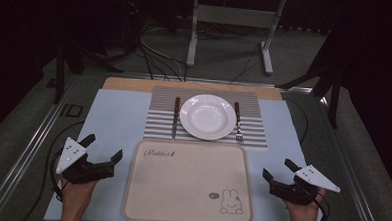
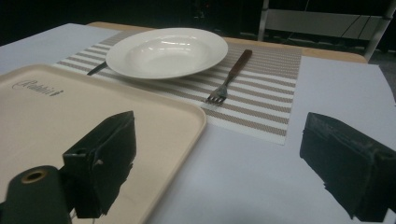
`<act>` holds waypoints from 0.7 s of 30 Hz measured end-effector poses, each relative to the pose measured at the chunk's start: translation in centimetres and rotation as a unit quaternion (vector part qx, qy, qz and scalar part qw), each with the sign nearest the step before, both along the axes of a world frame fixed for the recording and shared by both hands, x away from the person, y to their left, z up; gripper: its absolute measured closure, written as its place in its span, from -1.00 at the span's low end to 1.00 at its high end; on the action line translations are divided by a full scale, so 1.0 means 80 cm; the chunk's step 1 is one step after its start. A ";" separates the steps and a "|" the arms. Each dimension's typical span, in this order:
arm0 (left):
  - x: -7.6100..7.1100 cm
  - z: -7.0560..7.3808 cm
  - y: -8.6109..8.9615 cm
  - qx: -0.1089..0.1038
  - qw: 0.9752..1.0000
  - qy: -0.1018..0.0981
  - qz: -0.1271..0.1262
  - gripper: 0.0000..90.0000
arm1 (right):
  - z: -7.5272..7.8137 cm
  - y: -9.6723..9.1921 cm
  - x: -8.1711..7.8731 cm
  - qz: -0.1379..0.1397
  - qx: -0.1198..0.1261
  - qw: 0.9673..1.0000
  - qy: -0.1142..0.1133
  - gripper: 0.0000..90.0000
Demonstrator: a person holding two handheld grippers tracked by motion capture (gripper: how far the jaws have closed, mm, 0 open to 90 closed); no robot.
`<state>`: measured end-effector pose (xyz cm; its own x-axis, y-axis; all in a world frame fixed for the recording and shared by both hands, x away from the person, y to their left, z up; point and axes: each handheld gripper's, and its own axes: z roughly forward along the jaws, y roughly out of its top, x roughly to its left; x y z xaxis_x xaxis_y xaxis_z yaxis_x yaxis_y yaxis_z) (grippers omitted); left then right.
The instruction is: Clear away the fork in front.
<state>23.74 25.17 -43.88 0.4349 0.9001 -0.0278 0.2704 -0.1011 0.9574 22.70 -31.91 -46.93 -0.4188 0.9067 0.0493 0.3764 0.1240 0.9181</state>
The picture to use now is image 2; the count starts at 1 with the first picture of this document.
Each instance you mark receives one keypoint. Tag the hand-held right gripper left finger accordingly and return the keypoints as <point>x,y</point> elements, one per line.
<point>102,161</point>

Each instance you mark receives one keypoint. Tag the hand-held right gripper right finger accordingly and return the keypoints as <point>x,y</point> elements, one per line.
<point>348,168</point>

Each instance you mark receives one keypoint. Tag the beige plastic tray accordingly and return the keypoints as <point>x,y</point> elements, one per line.
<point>62,121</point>

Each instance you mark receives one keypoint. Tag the striped beige placemat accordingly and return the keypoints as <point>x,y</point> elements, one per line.
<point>255,93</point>

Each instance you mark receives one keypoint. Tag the white deep plate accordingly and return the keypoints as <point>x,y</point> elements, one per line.
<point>166,53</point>

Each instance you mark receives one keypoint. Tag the metal frame stand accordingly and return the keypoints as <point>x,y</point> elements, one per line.
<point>323,25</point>

